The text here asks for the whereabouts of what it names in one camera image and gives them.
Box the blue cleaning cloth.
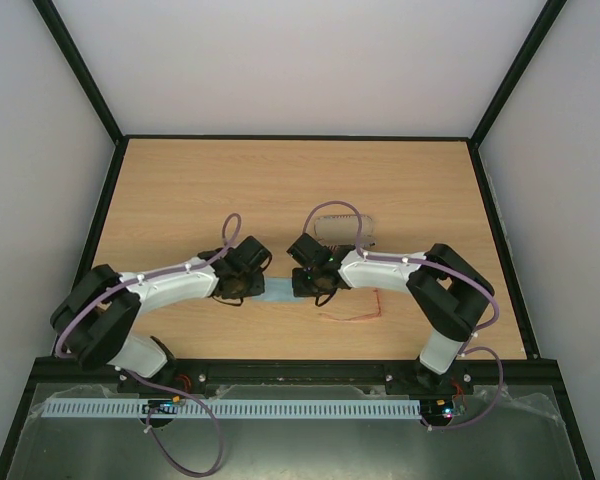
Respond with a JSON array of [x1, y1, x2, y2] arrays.
[[257, 277, 304, 303]]

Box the patterned sunglasses case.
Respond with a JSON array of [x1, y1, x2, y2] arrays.
[[312, 214, 376, 248]]

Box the red thin frame sunglasses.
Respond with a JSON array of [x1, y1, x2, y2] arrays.
[[317, 289, 383, 323]]

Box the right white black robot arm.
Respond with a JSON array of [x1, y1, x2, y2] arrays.
[[287, 233, 500, 392]]

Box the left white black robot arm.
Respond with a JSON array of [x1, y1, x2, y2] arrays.
[[50, 236, 272, 381]]

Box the left circuit board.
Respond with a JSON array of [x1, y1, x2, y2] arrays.
[[140, 396, 186, 415]]

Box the circuit board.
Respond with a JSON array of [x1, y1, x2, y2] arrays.
[[140, 396, 186, 415], [420, 395, 468, 420]]

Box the right circuit board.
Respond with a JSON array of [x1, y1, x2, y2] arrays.
[[420, 395, 468, 420]]

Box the light blue slotted cable duct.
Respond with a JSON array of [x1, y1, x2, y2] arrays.
[[41, 398, 421, 420]]

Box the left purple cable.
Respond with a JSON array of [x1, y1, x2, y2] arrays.
[[54, 213, 242, 474]]

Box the purple cable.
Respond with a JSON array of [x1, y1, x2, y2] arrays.
[[302, 200, 507, 431], [54, 213, 242, 474]]

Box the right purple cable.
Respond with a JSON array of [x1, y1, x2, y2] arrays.
[[302, 200, 507, 431]]

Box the black aluminium frame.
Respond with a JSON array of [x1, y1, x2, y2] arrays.
[[0, 0, 597, 480]]

